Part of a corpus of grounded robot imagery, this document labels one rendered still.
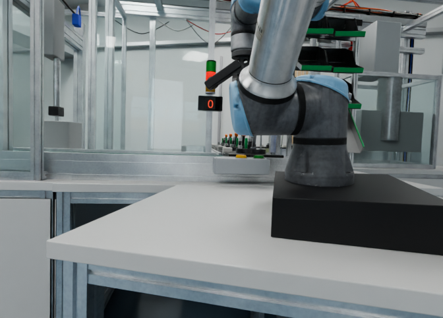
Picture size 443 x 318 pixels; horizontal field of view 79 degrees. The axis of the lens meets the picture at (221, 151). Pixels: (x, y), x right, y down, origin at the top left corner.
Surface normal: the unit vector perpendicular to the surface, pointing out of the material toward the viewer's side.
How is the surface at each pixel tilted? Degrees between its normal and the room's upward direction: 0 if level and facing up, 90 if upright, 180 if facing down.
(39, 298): 90
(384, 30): 90
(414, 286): 0
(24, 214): 90
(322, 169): 76
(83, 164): 90
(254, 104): 127
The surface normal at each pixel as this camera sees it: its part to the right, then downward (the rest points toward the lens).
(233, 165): 0.11, 0.05
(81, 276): -0.22, 0.04
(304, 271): 0.04, -1.00
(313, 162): -0.41, -0.22
